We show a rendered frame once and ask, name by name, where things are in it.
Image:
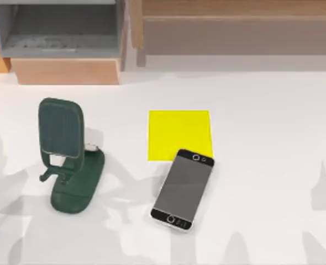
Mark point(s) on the black smartphone with grey screen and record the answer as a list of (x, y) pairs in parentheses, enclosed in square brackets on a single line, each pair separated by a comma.
[(179, 187)]

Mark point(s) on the flat yellow square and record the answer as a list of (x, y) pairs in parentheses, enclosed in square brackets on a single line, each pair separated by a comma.
[(176, 132)]

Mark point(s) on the pale wooden drawer front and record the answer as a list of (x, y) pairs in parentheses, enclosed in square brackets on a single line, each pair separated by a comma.
[(66, 70)]

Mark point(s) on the wooden cupboard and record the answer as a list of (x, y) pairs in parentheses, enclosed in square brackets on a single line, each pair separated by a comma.
[(234, 27)]

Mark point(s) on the grey pierced drawer inside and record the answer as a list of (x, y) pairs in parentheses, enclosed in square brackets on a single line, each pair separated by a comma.
[(60, 33)]

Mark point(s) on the dark green phone stand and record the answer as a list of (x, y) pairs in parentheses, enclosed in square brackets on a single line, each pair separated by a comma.
[(74, 179)]

